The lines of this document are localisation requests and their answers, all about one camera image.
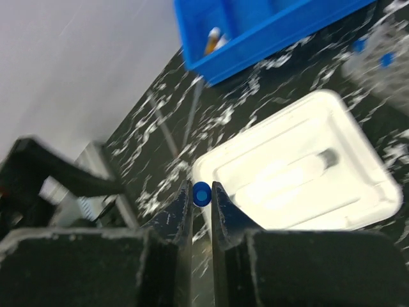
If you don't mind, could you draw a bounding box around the clear plastic pipette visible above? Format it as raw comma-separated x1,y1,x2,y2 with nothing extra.
181,76,205,150

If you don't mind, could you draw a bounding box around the glass thermometer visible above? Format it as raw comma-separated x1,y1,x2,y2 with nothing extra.
147,90,179,159

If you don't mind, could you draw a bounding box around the blue divided plastic bin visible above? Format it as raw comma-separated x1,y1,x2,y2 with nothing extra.
174,0,370,85

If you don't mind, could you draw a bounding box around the small clear vial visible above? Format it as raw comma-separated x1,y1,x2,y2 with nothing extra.
214,34,229,51

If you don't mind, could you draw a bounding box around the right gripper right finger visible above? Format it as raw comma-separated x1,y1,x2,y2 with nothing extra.
212,182,408,306

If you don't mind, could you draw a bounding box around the blue capped test tube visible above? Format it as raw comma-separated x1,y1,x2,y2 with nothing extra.
352,38,367,54
192,182,212,207
379,52,395,69

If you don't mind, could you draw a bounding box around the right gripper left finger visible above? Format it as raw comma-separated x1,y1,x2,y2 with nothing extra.
1,181,193,306

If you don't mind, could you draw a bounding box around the white rectangular lid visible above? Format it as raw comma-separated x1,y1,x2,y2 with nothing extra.
192,90,403,230

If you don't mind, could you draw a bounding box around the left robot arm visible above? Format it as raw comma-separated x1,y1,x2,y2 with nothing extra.
1,137,125,238

